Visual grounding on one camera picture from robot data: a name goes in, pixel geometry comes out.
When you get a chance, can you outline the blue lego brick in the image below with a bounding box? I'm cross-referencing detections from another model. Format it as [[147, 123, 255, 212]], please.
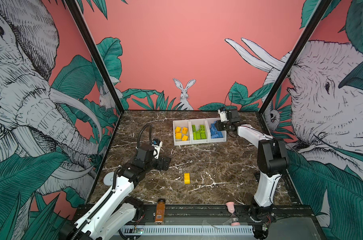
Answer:
[[210, 122, 223, 139]]

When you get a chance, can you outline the large green lego brick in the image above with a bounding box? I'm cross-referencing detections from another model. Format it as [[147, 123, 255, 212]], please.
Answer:
[[199, 125, 205, 133]]

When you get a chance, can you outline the white three-compartment bin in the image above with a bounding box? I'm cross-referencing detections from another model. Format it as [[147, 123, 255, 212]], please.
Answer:
[[173, 118, 226, 146]]

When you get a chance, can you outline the yellow lego brick lowest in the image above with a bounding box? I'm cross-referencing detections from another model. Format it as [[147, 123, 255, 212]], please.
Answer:
[[182, 127, 188, 135]]

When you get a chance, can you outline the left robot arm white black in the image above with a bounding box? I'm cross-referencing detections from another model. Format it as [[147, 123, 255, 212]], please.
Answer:
[[59, 139, 171, 240]]

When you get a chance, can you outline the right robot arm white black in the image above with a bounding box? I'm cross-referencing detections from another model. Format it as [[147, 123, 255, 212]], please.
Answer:
[[214, 107, 289, 222]]

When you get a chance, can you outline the brown spice bottle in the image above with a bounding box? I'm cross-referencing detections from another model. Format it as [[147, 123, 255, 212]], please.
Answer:
[[155, 199, 166, 225]]

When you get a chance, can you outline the tin can silver lid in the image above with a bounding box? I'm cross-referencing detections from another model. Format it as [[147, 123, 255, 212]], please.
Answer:
[[103, 172, 117, 187]]

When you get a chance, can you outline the pink hourglass timer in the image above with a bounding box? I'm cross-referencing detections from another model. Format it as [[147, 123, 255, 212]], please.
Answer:
[[226, 202, 240, 226]]

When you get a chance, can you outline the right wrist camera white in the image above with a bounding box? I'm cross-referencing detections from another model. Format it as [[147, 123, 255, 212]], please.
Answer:
[[218, 108, 228, 122]]

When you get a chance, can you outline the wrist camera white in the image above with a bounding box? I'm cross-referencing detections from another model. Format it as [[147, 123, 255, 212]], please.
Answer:
[[218, 108, 228, 122], [152, 139, 163, 159]]

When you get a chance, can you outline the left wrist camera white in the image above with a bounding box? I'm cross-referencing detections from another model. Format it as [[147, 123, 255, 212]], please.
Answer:
[[152, 139, 163, 159]]

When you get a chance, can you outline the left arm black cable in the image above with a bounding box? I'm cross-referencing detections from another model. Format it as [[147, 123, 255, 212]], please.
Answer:
[[136, 123, 154, 149]]

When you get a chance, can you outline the white perforated rail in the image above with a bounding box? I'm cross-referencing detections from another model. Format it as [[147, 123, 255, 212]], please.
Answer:
[[120, 225, 254, 237]]

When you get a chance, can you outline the black base frame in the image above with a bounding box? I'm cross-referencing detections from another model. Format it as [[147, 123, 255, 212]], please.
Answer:
[[139, 205, 317, 225]]

